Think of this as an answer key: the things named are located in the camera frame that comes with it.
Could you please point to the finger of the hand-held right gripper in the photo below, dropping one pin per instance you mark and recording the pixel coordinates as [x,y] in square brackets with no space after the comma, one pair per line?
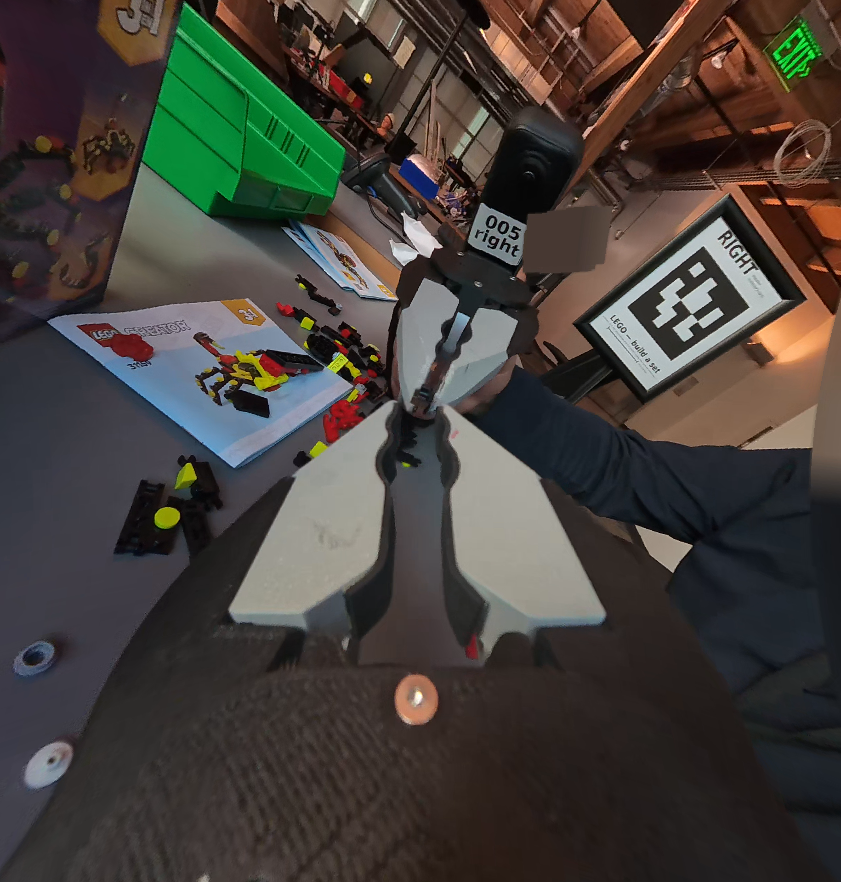
[486,344]
[420,331]

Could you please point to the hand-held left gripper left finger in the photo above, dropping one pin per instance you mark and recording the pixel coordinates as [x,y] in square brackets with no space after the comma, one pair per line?
[317,544]

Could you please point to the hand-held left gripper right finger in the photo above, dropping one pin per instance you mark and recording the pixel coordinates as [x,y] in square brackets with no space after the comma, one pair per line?
[517,544]

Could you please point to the small grey lego piece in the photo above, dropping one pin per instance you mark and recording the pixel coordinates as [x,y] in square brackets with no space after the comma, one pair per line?
[422,399]

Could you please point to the black yellow lego leg assembly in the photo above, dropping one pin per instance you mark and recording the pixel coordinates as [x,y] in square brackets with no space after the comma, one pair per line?
[407,441]

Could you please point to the pile of lego pieces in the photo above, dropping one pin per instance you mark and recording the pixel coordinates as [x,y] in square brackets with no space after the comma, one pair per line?
[344,413]

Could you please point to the person's right forearm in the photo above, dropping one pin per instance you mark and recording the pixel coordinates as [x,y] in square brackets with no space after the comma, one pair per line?
[634,468]

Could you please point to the black long lego plate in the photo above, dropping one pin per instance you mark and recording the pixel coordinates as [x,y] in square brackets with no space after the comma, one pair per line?
[293,362]

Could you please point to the black lego slope tile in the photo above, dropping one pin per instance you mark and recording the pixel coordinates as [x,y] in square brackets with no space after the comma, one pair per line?
[249,403]

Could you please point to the black yellow lego subassembly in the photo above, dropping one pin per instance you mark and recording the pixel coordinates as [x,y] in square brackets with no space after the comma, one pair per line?
[141,524]

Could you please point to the red round lego piece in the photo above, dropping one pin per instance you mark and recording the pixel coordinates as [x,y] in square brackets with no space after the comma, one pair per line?
[131,346]

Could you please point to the lego set box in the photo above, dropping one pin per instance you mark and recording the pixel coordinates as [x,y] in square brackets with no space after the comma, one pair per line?
[48,172]

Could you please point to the person's right hand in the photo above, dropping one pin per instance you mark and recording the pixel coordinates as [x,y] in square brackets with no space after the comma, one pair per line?
[493,394]

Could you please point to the spider cover instruction booklet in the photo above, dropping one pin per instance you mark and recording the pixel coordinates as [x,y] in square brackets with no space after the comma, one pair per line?
[351,269]

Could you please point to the white crumpled paper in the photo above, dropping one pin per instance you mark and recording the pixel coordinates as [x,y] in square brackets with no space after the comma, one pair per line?
[413,238]

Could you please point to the black sign stand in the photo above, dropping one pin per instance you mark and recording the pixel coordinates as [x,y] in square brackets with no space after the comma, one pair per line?
[586,372]

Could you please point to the thin instruction booklet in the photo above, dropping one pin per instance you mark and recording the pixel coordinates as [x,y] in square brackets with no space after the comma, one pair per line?
[296,238]

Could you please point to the handheld barcode scanner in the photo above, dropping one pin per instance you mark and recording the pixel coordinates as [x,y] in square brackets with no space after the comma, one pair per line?
[376,172]

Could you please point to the framed marker sign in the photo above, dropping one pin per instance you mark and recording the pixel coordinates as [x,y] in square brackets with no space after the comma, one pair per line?
[689,296]

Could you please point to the scorpion cover instruction booklet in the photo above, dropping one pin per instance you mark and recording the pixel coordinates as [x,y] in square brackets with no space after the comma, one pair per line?
[172,386]

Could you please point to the person's torso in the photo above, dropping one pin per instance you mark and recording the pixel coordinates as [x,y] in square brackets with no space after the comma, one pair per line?
[772,654]

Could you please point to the green exit sign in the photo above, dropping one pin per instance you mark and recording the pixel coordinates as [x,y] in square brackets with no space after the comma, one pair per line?
[796,48]

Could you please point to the green plastic bin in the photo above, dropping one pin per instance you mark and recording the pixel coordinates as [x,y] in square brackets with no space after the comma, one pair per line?
[220,124]

